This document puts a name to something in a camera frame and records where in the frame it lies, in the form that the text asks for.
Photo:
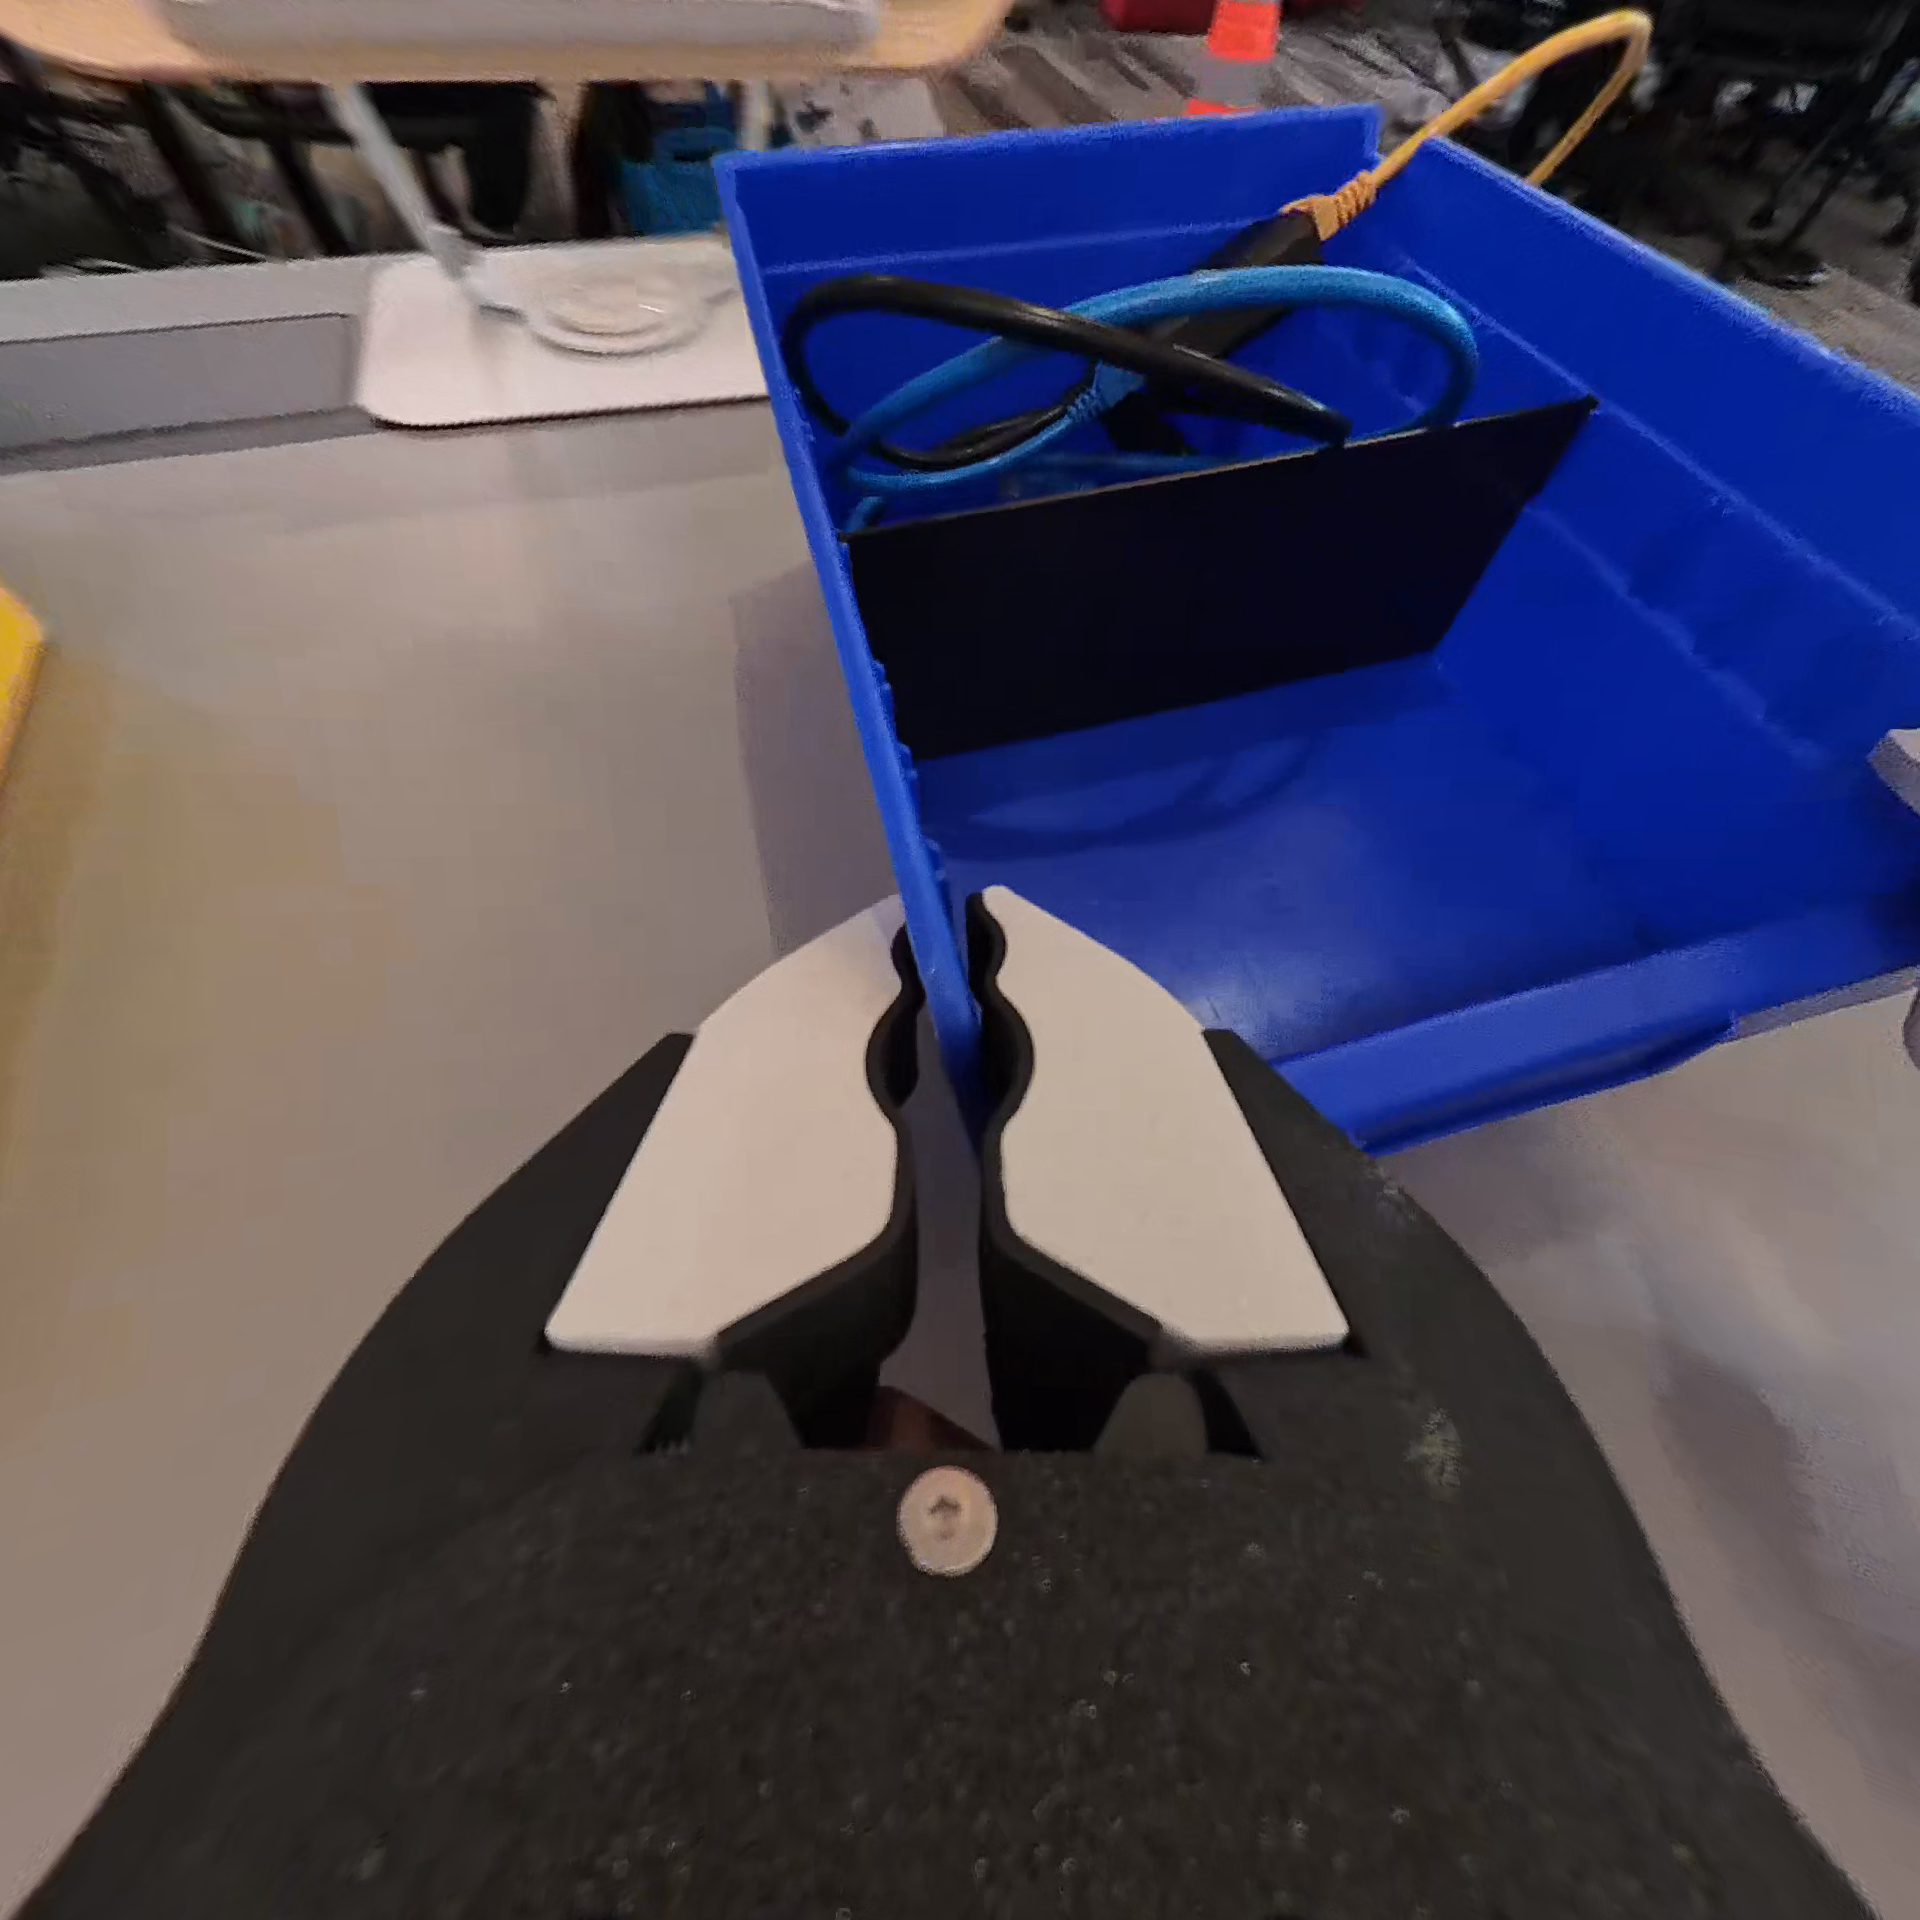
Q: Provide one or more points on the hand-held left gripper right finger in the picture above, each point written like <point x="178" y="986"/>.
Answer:
<point x="1187" y="1201"/>

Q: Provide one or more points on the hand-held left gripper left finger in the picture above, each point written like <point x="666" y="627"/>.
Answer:
<point x="737" y="1201"/>

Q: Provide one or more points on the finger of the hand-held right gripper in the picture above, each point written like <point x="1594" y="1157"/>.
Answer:
<point x="1897" y="768"/>

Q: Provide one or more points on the blue plastic bin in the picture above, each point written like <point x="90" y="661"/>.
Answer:
<point x="1440" y="871"/>

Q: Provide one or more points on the yellow plastic bin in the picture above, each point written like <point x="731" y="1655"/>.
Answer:
<point x="17" y="676"/>

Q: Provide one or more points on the black bin divider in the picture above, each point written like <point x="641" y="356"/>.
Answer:
<point x="1200" y="586"/>

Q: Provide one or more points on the orange traffic cone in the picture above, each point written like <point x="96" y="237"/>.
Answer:
<point x="1240" y="29"/>

